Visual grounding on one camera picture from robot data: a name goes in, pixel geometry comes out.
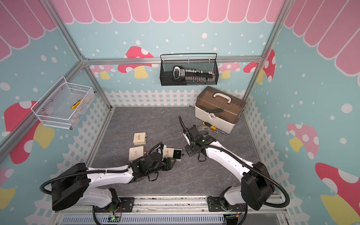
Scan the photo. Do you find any cream tan-drawer jewelry box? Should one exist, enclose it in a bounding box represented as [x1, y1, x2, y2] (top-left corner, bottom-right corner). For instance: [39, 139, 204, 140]
[128, 146, 145, 161]

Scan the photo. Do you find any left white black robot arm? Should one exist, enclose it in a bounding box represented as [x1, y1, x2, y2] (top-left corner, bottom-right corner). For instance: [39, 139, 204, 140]
[39, 142, 177, 211]

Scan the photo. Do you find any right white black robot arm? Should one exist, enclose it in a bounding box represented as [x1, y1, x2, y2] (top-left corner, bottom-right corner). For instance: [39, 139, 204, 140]
[179, 116, 290, 211]

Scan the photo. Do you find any clear tape roll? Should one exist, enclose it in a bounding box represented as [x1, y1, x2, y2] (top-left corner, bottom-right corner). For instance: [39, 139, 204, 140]
[197, 125, 212, 137]

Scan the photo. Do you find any brown lid white toolbox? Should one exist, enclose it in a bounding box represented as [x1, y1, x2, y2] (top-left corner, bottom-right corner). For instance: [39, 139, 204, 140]
[195, 86, 246, 134]

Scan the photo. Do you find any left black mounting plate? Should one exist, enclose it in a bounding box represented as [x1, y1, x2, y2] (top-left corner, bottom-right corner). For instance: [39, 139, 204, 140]
[95, 197, 135, 213]

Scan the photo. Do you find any black mounting plate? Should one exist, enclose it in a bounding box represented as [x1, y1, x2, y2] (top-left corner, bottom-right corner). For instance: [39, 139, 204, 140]
[206, 196, 246, 212]
[95, 197, 135, 213]

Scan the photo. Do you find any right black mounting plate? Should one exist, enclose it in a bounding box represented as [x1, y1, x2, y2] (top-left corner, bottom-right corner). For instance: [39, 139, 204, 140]
[206, 196, 246, 212]

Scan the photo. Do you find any black socket bit set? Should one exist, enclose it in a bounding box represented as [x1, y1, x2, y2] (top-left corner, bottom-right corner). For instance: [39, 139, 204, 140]
[172, 66, 217, 85]

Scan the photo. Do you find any small green circuit board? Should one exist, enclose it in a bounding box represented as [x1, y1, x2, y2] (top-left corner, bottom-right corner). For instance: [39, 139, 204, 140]
[107, 215, 122, 223]

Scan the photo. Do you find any yellow black utility knife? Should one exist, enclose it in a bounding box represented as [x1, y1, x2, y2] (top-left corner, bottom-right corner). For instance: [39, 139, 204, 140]
[71, 99, 83, 110]

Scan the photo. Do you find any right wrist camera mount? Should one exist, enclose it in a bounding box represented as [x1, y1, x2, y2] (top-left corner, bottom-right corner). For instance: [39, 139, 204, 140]
[183, 125, 204, 145]

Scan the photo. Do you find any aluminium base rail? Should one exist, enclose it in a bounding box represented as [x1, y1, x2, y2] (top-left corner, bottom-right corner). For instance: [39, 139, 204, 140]
[58, 194, 290, 225]

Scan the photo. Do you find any black wire wall basket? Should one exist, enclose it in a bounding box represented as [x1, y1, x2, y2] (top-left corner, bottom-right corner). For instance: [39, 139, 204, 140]
[160, 53, 219, 86]

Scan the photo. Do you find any white wire wall basket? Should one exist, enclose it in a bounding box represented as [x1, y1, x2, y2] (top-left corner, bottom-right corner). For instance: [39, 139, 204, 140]
[31, 77, 96, 130]

